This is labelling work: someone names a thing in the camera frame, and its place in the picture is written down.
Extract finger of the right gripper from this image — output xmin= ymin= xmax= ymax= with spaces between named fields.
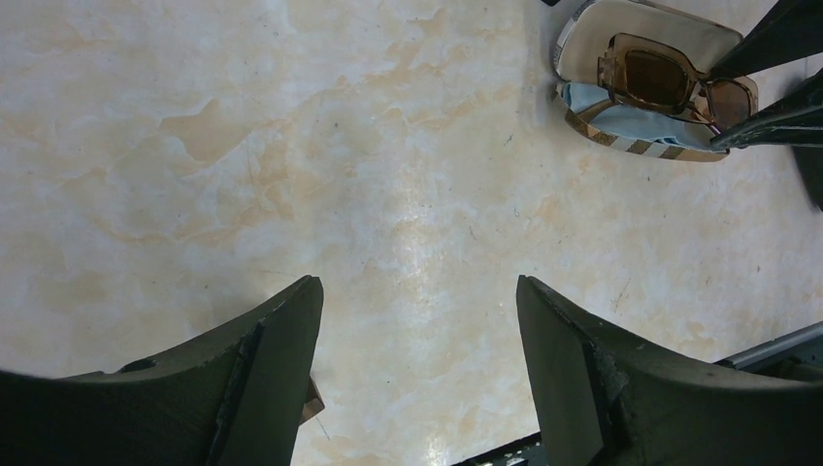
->
xmin=710 ymin=70 xmax=822 ymax=150
xmin=708 ymin=0 xmax=822 ymax=79

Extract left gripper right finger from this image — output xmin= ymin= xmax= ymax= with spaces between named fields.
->
xmin=515 ymin=275 xmax=823 ymax=466

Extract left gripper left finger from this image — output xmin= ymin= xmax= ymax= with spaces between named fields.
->
xmin=1 ymin=276 xmax=324 ymax=465

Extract blue cleaning cloth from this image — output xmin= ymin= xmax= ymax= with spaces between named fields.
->
xmin=558 ymin=83 xmax=717 ymax=152

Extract brown frame sunglasses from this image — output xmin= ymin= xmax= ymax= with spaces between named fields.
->
xmin=597 ymin=33 xmax=758 ymax=134

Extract plaid glasses case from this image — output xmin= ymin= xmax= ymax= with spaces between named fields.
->
xmin=550 ymin=1 xmax=758 ymax=162

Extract black textured glasses case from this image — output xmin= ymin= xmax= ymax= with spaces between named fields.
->
xmin=791 ymin=147 xmax=823 ymax=211

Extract small brown case insert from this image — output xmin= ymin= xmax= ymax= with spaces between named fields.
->
xmin=300 ymin=377 xmax=325 ymax=424

